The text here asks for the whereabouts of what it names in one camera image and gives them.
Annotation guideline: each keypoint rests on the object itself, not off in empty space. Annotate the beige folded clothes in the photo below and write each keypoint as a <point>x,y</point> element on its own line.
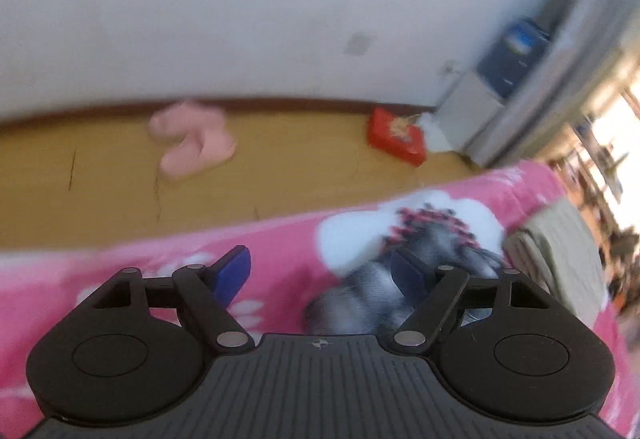
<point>565,249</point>

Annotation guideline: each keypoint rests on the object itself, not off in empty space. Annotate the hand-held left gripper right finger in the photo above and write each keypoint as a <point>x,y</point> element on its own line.
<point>407,276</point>

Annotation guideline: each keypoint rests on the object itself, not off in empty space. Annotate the white plastic bag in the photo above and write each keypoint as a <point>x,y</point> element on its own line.
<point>435,134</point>

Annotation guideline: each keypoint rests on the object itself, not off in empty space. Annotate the black white plaid pants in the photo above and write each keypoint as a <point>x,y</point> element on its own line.
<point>360,291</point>

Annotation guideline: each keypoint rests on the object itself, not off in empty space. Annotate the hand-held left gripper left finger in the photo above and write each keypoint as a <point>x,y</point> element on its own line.
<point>232,271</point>

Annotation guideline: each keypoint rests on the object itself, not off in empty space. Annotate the red gift box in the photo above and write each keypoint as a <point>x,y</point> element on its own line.
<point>395,136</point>

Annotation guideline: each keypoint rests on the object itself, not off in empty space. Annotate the pink floral blanket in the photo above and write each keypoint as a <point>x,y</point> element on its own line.
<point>280,244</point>

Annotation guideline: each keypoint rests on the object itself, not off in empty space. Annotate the white water dispenser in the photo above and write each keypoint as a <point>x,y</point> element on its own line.
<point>470,119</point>

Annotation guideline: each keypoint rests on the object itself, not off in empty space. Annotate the blue water bottle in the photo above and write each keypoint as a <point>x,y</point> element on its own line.
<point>510,56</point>

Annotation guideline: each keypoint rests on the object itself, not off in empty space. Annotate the grey curtain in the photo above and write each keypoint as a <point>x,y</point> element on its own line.
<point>575,44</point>

